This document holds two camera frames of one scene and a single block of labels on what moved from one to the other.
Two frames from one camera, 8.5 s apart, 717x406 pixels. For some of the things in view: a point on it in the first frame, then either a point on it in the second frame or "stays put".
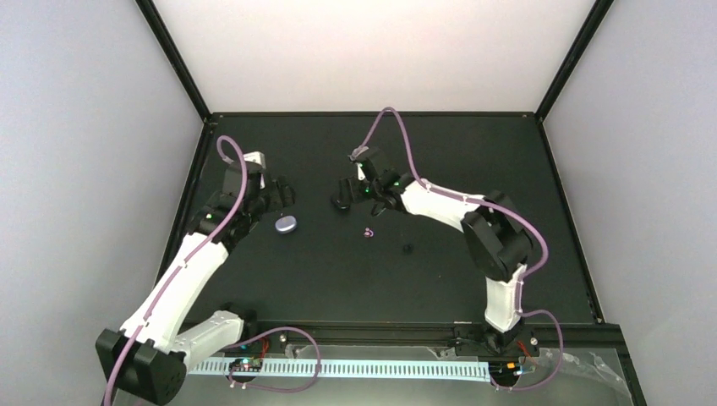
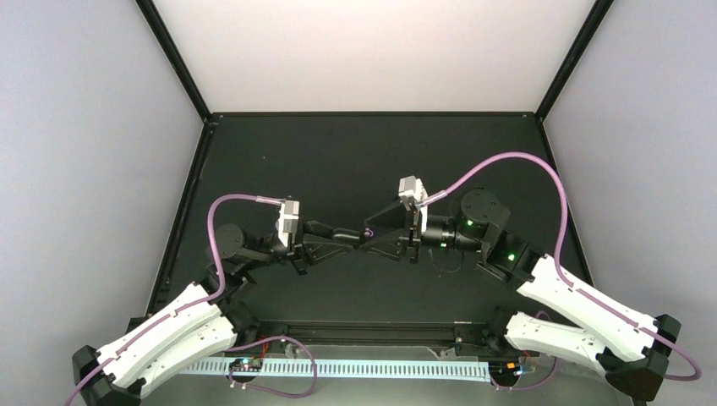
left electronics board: [246, 365] stays put
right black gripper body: [347, 188] to [409, 238]
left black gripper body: [275, 202] to [296, 251]
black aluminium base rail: [429, 334] stays put
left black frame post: [172, 51] stays put
